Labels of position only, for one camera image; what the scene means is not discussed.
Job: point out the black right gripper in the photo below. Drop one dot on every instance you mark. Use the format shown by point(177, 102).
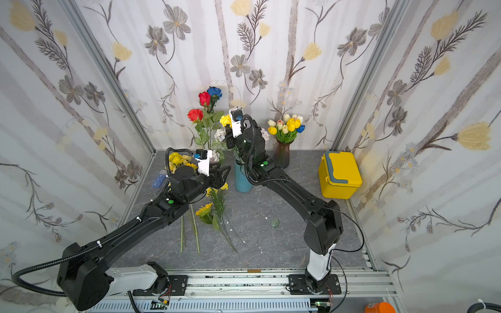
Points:
point(235, 139)

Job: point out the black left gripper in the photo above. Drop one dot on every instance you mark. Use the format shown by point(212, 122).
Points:
point(217, 181)

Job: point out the teal vase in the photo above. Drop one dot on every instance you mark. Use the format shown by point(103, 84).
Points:
point(241, 182)

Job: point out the small sunflower stem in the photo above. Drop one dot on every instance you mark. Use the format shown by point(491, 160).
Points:
point(208, 215)

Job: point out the dark glass vase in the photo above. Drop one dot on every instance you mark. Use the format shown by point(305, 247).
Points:
point(281, 157)

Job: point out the single yellow marigold stem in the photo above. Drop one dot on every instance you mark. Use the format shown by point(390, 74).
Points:
point(218, 198)

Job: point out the yellow rose bunch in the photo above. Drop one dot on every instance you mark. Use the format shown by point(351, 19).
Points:
point(176, 161)

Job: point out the yellow poppy flower stem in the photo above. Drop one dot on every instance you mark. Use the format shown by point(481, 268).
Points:
point(182, 234)

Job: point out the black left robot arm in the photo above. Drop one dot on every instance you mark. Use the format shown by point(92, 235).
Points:
point(87, 274)

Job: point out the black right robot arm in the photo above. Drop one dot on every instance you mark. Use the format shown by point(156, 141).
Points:
point(324, 220)

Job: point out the yellow marigold bouquet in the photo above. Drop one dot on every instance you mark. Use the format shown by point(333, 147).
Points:
point(219, 135)

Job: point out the mixed tulip sunflower bouquet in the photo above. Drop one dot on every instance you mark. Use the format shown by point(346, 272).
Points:
point(286, 130)

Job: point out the red rose bouquet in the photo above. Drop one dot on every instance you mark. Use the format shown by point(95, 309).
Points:
point(206, 119)

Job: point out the blue pill organizer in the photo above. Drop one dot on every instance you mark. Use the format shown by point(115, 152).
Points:
point(159, 180)

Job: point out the small green fallen leaf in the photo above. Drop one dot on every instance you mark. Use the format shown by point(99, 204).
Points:
point(275, 223)

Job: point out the yellow lidded box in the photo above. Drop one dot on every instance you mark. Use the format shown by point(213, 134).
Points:
point(339, 175)

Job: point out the orange object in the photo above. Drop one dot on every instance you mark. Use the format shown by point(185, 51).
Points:
point(381, 307)

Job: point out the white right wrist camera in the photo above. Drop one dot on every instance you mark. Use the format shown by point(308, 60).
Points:
point(236, 115)

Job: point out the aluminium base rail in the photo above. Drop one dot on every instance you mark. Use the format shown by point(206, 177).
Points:
point(267, 290)

